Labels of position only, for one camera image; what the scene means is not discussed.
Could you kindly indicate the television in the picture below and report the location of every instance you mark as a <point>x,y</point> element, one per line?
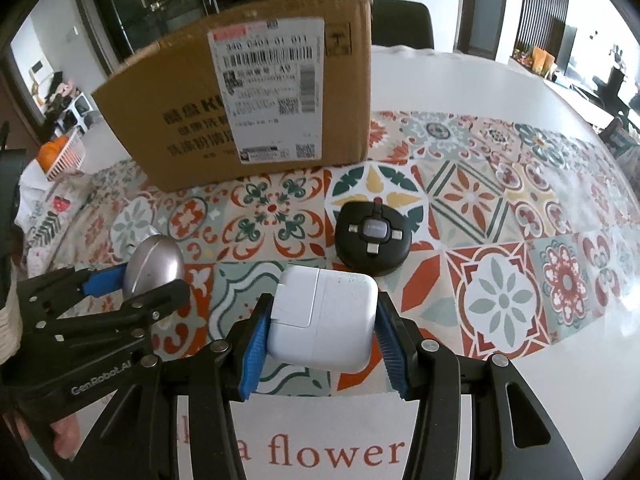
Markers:
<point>566,52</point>

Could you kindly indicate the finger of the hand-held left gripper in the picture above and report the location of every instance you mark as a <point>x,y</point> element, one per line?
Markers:
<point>105,281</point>
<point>150,307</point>

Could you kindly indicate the floral tissue cover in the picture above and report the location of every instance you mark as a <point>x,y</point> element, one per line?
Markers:
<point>55,210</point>

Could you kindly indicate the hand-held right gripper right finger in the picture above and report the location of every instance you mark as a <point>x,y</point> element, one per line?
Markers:
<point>390,355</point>

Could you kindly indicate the orange fruit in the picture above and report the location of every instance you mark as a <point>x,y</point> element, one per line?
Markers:
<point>50,152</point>

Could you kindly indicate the patterned table runner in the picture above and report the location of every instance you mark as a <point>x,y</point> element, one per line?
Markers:
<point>500,200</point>

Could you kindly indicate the person's left hand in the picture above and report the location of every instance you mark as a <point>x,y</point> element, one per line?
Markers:
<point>65,432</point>

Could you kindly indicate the chair with patterned cushion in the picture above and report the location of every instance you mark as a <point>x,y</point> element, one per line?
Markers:
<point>622,145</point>

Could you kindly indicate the dark interior door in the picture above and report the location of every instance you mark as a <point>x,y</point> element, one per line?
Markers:
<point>487,10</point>

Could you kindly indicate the silver egg-shaped device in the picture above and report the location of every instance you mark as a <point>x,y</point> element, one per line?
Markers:
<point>155,265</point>

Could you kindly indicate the white fruit basket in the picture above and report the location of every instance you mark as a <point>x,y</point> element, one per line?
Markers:
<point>69,157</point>

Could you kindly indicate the white shelf rack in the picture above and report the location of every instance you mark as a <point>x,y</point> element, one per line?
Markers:
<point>75,112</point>

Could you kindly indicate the orange decoration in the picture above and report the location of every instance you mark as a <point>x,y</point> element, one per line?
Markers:
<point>542,60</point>

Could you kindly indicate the white television cabinet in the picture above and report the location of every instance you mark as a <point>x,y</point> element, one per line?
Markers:
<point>585,97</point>

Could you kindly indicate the white charger block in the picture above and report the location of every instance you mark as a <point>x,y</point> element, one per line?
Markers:
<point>325,320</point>

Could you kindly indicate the dark grey chair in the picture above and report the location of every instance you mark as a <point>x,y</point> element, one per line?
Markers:
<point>400,22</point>

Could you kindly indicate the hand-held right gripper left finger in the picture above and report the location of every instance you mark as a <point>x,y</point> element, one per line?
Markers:
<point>252,355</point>

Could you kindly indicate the white tissue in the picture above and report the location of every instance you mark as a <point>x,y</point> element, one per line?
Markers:
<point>35,181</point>

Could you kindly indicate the brown cardboard box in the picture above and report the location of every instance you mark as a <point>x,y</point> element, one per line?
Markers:
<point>175,125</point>

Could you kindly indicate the black round adapter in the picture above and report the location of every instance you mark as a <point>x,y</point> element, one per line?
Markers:
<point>372,240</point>

